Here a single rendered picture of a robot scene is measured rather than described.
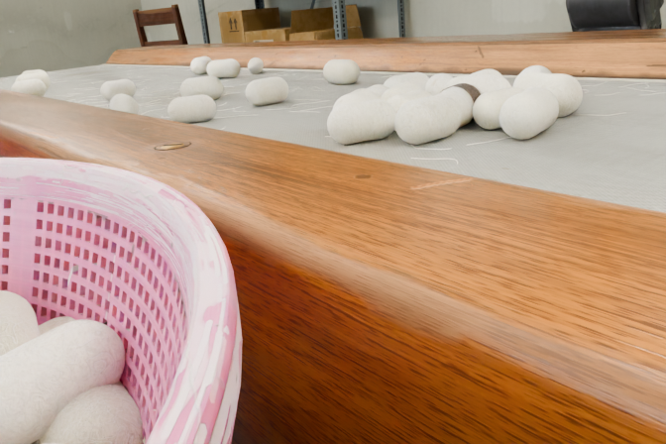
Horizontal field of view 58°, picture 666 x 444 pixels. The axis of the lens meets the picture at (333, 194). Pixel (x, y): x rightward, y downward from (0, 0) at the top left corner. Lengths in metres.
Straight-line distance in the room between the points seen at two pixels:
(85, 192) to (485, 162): 0.15
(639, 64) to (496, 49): 0.12
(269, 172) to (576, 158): 0.14
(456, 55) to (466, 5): 2.24
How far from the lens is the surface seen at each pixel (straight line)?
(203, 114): 0.40
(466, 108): 0.30
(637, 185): 0.22
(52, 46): 4.86
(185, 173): 0.16
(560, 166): 0.24
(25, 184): 0.19
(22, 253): 0.19
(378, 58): 0.61
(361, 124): 0.28
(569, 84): 0.32
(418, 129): 0.27
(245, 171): 0.16
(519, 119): 0.27
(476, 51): 0.54
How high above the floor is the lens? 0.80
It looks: 17 degrees down
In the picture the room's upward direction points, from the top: 5 degrees counter-clockwise
